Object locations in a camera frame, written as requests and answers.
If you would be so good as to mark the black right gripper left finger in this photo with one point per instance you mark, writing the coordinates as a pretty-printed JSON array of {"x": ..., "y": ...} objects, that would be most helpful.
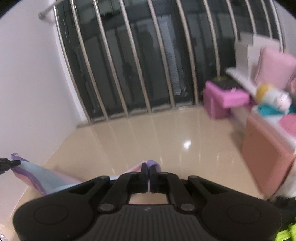
[{"x": 122, "y": 188}]

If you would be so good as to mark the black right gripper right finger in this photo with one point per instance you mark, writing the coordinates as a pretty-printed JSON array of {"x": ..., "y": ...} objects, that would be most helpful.
[{"x": 173, "y": 187}]

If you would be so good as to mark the pink blue purple garment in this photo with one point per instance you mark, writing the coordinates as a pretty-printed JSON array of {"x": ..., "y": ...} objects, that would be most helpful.
[{"x": 47, "y": 181}]

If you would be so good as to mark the pink box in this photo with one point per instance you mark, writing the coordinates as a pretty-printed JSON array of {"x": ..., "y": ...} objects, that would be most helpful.
[{"x": 218, "y": 102}]

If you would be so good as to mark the salmon storage box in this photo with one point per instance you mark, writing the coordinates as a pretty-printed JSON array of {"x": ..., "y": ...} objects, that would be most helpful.
[{"x": 268, "y": 150}]

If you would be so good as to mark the metal window bars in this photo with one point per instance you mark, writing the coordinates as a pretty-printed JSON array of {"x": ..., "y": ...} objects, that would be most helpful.
[{"x": 132, "y": 57}]

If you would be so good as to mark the yellow white plush toy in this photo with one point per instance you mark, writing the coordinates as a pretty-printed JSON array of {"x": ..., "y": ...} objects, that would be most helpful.
[{"x": 274, "y": 97}]

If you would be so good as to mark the white stacked boxes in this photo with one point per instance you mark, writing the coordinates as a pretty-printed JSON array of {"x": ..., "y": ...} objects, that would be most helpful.
[{"x": 248, "y": 48}]

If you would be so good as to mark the pink pillow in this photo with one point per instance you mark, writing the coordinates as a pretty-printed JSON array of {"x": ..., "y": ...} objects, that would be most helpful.
[{"x": 275, "y": 68}]

